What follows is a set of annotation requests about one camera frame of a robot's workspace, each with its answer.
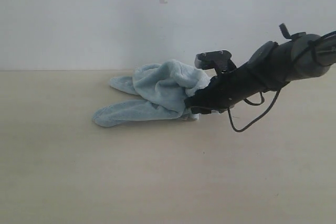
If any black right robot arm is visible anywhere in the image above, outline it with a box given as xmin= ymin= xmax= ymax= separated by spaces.
xmin=184 ymin=24 xmax=335 ymax=114

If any light blue fluffy towel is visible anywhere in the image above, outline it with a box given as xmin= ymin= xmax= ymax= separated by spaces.
xmin=92 ymin=60 xmax=210 ymax=127

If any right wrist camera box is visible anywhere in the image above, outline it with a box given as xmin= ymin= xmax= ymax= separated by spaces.
xmin=194 ymin=50 xmax=237 ymax=74

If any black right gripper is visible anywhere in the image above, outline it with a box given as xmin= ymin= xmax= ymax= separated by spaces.
xmin=184 ymin=64 xmax=263 ymax=114

